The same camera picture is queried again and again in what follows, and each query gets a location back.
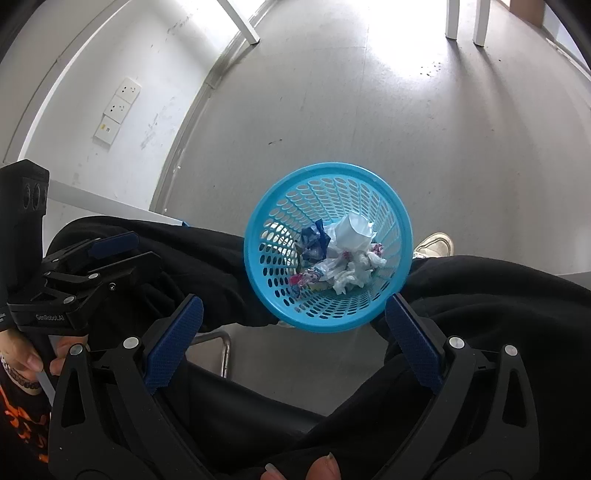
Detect person's left hand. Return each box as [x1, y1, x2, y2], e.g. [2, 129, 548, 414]
[0, 330, 90, 384]

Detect white furniture leg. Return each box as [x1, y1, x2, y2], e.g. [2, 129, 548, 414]
[473, 0, 491, 47]
[445, 0, 460, 40]
[217, 0, 260, 44]

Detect person's right hand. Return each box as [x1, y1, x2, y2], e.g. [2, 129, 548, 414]
[261, 452, 342, 480]

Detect person's black pants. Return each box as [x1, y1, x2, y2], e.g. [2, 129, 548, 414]
[46, 215, 591, 480]

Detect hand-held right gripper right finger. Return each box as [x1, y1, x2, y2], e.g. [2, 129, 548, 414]
[385, 293, 541, 480]

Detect translucent white plastic bag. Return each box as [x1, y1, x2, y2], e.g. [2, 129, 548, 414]
[323, 256, 356, 296]

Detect person's white shoe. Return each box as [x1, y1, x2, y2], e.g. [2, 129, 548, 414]
[412, 232, 455, 260]

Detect black shirt with orange print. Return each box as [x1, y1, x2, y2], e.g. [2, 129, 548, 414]
[0, 360, 51, 480]

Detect metal chair frame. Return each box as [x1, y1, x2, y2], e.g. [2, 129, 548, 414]
[191, 325, 232, 380]

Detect pink candy wrapper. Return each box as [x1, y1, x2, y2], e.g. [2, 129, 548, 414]
[290, 265, 333, 298]

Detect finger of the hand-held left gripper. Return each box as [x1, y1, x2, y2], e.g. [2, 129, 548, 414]
[41, 232, 140, 273]
[44, 251, 162, 319]

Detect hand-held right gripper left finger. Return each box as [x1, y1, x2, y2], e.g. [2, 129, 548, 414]
[48, 294, 218, 480]

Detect white paper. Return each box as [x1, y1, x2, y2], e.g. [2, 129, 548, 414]
[328, 215, 376, 252]

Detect blue packet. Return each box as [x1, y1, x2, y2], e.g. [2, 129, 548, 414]
[300, 220, 331, 264]

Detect white wall socket panel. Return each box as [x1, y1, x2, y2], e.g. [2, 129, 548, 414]
[93, 78, 140, 146]

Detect blue plastic basket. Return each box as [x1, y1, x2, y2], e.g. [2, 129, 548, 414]
[243, 162, 414, 334]

